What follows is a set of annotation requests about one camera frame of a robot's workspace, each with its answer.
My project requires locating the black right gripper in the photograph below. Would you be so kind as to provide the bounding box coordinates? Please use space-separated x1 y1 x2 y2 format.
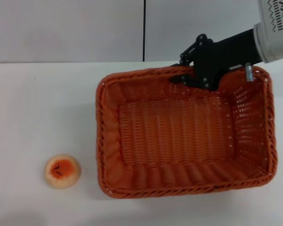
169 28 266 92

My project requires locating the orange woven rectangular basket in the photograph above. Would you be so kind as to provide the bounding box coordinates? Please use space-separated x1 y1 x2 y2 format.
95 65 279 198

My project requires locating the silver metal pin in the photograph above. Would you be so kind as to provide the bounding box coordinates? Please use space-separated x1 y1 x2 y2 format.
244 63 254 82

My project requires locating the round bun with orange topping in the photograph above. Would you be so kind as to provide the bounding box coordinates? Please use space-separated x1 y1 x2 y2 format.
44 153 82 190

